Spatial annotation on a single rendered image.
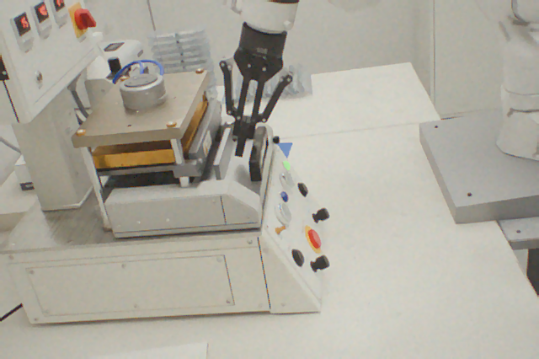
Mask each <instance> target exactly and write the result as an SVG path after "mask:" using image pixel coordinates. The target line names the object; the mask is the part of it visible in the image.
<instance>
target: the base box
mask: <svg viewBox="0 0 539 359"><path fill-rule="evenodd" d="M2 257H3V259H4V262H5V264H6V266H7V268H8V272H9V274H10V276H11V278H12V280H13V284H14V287H15V289H16V291H17V293H18V295H19V299H20V302H21V303H22V305H23V308H24V309H25V312H26V313H27V315H28V318H29V321H30V323H31V324H44V323H61V322H78V321H90V320H95V319H128V318H145V317H161V316H177V315H194V314H211V313H243V312H259V311H270V313H303V312H319V311H320V302H319V301H318V300H317V299H316V298H315V296H314V295H313V294H312V292H311V291H310V289H309V288H308V287H307V285H306V284H305V282H304V281H303V280H302V279H301V278H300V275H299V274H298V273H297V271H296V270H295V268H294V267H293V266H292V264H291V263H290V261H289V260H288V259H287V258H286V257H285V255H284V254H283V253H282V251H281V250H280V248H279V247H278V246H277V244H276V243H275V241H274V240H273V239H272V238H271V237H270V235H269V234H268V233H267V231H266V230H265V229H264V224H263V229H262V235H261V236H251V237H238V238H214V239H202V240H190V241H178V242H164V243H152V244H140V245H128V246H115V247H103V248H90V249H66V250H53V251H40V252H28V253H16V254H2Z"/></svg>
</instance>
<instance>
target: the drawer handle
mask: <svg viewBox="0 0 539 359"><path fill-rule="evenodd" d="M265 146H269V137H268V132H267V128H266V126H258V127H257V128H256V132H255V136H254V140H253V146H252V149H251V153H250V157H249V161H248V166H249V173H250V178H251V181H259V180H262V179H263V175H262V170H261V166H262V162H263V157H264V150H265Z"/></svg>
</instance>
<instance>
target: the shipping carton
mask: <svg viewBox="0 0 539 359"><path fill-rule="evenodd" d="M89 359H212V357H211V351H210V347H209V343H208V342H200V343H193V344H186V345H179V346H166V347H159V348H156V349H151V350H144V351H132V352H124V353H117V354H110V355H102V356H91V357H90V358H89Z"/></svg>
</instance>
